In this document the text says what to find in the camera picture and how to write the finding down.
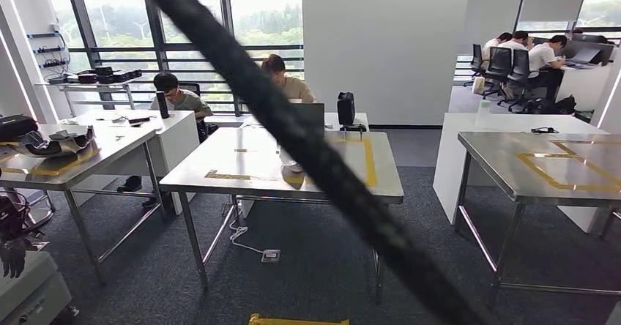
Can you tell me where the humanoid robot on grey base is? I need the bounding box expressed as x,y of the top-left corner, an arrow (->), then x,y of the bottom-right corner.
0,167 -> 74,325

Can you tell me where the grey moulded car part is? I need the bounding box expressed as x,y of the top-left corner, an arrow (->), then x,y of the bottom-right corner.
18,124 -> 96,158

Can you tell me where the white office desk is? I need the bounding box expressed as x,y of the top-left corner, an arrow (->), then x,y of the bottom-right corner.
554,62 -> 613,112

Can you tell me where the black duffel bag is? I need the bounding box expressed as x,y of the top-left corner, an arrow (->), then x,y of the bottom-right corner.
523,97 -> 554,116

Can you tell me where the black shoe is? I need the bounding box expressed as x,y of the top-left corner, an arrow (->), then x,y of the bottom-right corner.
116,175 -> 144,194
141,193 -> 169,211

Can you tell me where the black hard case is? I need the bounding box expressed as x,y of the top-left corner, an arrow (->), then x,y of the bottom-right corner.
0,114 -> 40,143

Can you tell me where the white floor cable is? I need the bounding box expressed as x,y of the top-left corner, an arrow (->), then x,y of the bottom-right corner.
226,205 -> 266,256

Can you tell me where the white cup green lid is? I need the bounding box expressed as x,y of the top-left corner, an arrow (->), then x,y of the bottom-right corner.
475,99 -> 492,128

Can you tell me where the white metal side table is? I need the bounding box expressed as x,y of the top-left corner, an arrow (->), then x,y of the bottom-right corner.
35,76 -> 146,116

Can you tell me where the black window railing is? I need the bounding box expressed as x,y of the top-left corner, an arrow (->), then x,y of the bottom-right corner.
62,0 -> 305,116

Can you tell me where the yellow floor tape strip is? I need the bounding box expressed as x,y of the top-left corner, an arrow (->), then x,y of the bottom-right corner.
248,313 -> 351,325

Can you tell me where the white panel desk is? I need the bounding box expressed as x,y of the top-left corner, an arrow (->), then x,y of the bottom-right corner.
204,111 -> 371,133
62,110 -> 201,216
432,112 -> 611,235

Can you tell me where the black office chair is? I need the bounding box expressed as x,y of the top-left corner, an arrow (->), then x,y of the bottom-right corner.
178,81 -> 220,145
482,46 -> 513,102
462,43 -> 486,89
498,48 -> 532,113

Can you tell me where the white plastic car part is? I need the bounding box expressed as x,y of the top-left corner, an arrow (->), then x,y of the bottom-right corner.
278,146 -> 307,175

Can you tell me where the stainless steel table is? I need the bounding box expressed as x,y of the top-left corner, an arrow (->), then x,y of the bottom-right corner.
0,122 -> 169,288
453,130 -> 621,305

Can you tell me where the chrome stanchion base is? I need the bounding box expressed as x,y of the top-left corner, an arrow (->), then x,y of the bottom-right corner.
23,190 -> 56,230

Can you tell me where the grey laptop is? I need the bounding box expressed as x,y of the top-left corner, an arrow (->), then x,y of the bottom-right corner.
290,102 -> 327,138

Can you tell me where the black device on stand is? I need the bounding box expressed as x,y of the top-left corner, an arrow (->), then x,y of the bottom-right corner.
338,123 -> 368,143

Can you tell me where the stainless steel workbench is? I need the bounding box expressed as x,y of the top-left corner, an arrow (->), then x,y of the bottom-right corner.
158,127 -> 405,305

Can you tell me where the black hanging cable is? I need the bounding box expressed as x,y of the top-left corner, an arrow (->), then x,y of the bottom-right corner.
129,0 -> 502,325

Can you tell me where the yellow tape square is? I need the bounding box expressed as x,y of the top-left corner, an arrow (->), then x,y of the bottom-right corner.
204,169 -> 305,187
0,141 -> 101,178

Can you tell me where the black thermos bottle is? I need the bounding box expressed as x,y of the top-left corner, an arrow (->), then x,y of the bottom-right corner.
155,90 -> 171,120

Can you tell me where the black backpack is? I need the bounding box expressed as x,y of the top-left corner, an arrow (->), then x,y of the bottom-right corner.
552,94 -> 578,116

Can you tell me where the black upright case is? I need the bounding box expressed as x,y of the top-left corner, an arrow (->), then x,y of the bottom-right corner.
336,91 -> 357,127

